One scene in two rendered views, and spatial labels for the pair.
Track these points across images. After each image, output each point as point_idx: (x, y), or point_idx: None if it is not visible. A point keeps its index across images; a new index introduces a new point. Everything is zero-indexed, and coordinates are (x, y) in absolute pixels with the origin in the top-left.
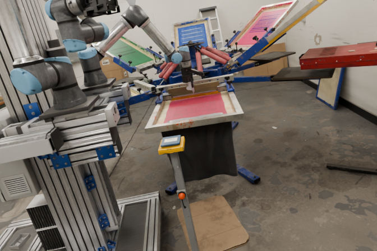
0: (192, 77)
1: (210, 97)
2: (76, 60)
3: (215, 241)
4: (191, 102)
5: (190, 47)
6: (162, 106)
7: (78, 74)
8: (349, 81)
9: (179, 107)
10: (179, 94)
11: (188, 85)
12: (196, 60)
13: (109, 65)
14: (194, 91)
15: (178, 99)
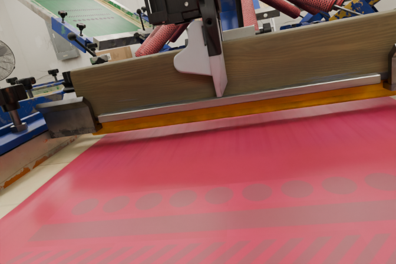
0: None
1: (339, 124)
2: (71, 56)
3: None
4: (198, 159)
5: None
6: (3, 178)
7: None
8: None
9: (81, 216)
10: (138, 101)
11: (188, 42)
12: (235, 12)
13: (110, 61)
14: (225, 84)
15: (134, 129)
